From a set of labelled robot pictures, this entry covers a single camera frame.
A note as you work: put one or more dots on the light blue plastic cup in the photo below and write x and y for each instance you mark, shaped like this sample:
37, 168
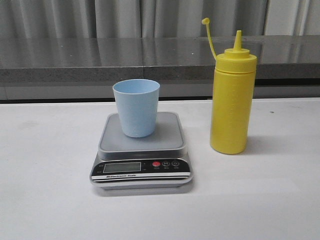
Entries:
137, 106

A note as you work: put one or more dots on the yellow squeeze bottle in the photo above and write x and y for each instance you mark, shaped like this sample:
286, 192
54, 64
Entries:
233, 87

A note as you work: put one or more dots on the silver electronic kitchen scale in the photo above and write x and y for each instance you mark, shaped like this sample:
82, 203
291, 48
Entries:
159, 160

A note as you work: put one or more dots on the grey stone counter ledge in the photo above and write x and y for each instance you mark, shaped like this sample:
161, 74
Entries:
85, 69

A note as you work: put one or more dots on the grey curtain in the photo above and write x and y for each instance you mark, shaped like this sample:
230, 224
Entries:
30, 19

